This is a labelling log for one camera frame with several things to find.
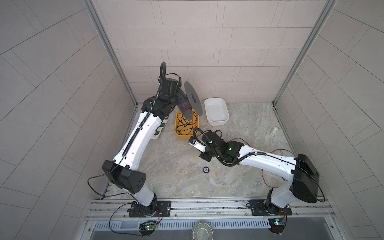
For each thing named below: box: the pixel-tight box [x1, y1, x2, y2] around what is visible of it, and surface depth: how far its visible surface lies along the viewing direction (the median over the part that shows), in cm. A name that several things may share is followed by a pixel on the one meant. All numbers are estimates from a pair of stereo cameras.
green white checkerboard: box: [150, 119, 168, 140], surface depth 98 cm
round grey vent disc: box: [191, 220, 215, 240], surface depth 66 cm
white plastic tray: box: [204, 97, 230, 126], surface depth 113 cm
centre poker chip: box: [202, 166, 210, 174], surface depth 86 cm
